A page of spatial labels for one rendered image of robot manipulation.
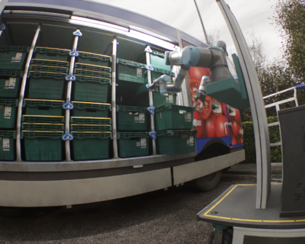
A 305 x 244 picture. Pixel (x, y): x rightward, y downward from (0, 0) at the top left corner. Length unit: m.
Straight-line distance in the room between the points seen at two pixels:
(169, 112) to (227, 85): 0.91
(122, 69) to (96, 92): 0.42
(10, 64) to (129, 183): 1.61
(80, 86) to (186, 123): 1.17
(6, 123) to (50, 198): 0.73
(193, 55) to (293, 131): 0.62
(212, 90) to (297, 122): 0.47
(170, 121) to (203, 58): 0.90
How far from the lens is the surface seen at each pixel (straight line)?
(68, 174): 1.32
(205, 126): 2.16
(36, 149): 1.47
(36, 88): 1.58
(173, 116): 1.62
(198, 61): 0.87
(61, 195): 1.34
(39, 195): 1.35
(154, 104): 1.87
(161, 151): 1.74
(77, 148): 1.47
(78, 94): 1.56
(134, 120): 1.67
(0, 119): 1.59
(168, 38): 2.28
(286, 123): 0.81
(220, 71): 0.89
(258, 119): 0.92
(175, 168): 1.74
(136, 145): 1.65
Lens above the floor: 0.74
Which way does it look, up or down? 9 degrees up
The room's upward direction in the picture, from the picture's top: 4 degrees counter-clockwise
